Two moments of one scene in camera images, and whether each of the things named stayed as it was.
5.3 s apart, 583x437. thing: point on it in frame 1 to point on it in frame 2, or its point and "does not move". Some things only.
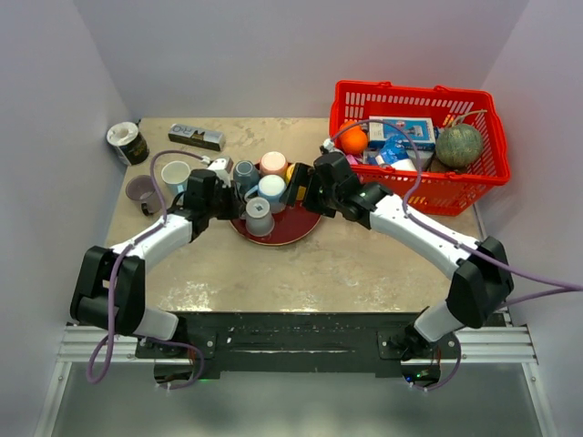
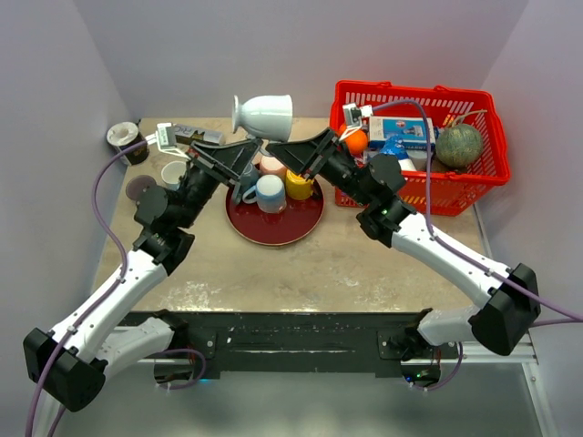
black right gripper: (302, 177) to (303, 157)
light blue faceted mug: (175, 174) does not move
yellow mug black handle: (301, 192) does not move
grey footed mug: (259, 219) to (267, 116)
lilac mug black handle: (141, 188) does not move
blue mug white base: (271, 188) does not move
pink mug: (272, 163) does not move
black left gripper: (236, 203) to (229, 162)
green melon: (459, 145) does not move
